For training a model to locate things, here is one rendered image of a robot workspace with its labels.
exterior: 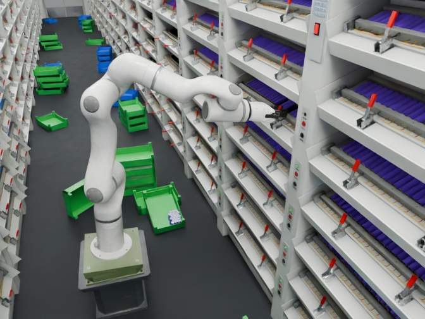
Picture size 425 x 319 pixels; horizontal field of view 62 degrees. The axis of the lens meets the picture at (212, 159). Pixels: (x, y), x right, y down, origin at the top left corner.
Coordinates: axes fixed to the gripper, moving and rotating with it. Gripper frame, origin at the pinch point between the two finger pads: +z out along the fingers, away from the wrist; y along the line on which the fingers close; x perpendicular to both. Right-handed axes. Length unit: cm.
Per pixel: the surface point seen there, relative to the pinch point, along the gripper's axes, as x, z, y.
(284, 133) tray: -6.7, -0.1, 6.3
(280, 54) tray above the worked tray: 18.9, 2.8, -13.1
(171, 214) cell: -98, -14, -67
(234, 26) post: 24, -4, -45
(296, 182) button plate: -19.4, -0.5, 21.1
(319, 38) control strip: 30.8, -9.3, 22.2
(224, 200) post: -74, 9, -45
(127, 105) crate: -89, -12, -245
